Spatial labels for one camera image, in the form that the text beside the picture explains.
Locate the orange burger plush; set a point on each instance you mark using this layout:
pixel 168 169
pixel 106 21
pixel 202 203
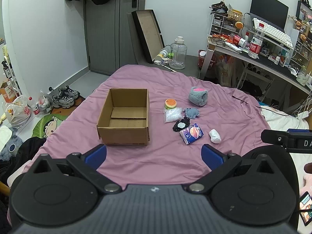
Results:
pixel 170 103

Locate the white sock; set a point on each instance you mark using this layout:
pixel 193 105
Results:
pixel 214 136

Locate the yellow white bottle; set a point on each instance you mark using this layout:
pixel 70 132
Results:
pixel 164 53

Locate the grey pink plush toy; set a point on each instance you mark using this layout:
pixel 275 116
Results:
pixel 198 96

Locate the grey door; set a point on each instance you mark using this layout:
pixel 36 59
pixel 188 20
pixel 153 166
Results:
pixel 108 34

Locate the brown cardboard box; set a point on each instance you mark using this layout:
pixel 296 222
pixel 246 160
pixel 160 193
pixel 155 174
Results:
pixel 124 119

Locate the red label water bottle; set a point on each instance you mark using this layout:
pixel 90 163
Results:
pixel 256 42

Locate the black monitor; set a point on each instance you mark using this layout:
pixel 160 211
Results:
pixel 272 12

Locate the white desk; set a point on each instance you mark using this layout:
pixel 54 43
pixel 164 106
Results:
pixel 261 62

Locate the blue tissue pack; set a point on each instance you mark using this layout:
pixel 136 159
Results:
pixel 191 134

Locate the woven basket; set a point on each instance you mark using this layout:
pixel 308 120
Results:
pixel 234 15

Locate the white keyboard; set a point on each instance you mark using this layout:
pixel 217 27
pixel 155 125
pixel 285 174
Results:
pixel 274 33

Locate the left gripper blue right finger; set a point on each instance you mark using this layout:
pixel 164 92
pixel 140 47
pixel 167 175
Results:
pixel 222 167

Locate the red bucket under desk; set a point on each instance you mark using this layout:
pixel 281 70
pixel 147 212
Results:
pixel 201 58

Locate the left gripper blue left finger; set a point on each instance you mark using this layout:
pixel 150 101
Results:
pixel 85 166

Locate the large clear plastic jar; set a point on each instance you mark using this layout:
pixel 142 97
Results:
pixel 178 53

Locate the clear bag white beads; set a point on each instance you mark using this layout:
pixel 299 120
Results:
pixel 174 114

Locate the small orange plush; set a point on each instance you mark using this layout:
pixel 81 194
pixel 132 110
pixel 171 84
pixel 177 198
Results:
pixel 239 25

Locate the grey drawer organizer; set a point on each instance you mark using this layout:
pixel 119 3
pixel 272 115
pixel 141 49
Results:
pixel 223 25

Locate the grey sneakers pair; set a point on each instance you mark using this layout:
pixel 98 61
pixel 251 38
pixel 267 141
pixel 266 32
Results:
pixel 65 98

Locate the beige tote bag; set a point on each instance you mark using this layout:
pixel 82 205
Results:
pixel 225 70

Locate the smartphone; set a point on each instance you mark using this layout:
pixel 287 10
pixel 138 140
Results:
pixel 305 203

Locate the white charger block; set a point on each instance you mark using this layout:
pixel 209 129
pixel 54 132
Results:
pixel 157 62

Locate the green cartoon floor mat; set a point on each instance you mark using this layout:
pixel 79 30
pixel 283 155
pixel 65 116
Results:
pixel 48 125

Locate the lying red can bottle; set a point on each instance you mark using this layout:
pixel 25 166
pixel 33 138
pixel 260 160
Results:
pixel 237 40

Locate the white plastic shopping bag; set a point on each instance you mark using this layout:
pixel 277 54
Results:
pixel 17 113

